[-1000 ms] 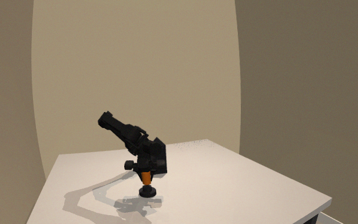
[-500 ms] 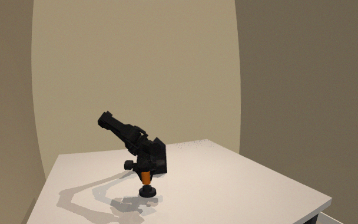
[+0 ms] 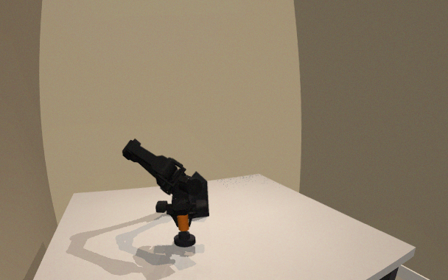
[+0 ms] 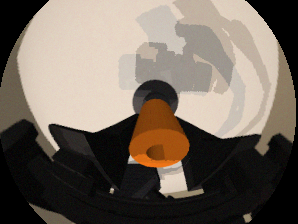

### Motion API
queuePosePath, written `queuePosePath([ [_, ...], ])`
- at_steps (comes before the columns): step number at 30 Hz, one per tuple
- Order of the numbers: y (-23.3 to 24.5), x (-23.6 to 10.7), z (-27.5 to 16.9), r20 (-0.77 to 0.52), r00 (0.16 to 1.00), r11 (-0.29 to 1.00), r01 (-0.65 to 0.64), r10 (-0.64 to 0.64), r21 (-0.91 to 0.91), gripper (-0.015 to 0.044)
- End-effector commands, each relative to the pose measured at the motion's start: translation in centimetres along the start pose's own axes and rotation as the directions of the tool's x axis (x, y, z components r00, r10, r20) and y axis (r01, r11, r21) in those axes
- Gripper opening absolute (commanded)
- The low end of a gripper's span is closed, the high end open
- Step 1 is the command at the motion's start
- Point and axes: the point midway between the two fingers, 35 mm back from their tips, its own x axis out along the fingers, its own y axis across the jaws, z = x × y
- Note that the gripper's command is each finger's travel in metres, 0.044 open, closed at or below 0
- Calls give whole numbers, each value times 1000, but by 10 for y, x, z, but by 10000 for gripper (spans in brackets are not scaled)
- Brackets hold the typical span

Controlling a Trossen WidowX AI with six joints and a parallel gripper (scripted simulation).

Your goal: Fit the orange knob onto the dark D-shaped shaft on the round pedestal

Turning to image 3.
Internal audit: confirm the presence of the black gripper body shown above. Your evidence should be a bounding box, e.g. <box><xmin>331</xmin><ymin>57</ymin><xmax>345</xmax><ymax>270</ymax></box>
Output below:
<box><xmin>155</xmin><ymin>189</ymin><xmax>208</xmax><ymax>213</ymax></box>

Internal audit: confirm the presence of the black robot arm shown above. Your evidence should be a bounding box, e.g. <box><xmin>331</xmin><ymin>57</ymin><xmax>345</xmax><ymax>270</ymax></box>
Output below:
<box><xmin>122</xmin><ymin>139</ymin><xmax>203</xmax><ymax>216</ymax></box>

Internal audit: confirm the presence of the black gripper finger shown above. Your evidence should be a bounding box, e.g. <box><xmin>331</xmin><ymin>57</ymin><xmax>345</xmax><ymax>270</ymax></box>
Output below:
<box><xmin>166</xmin><ymin>212</ymin><xmax>178</xmax><ymax>227</ymax></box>
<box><xmin>189</xmin><ymin>211</ymin><xmax>197</xmax><ymax>227</ymax></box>

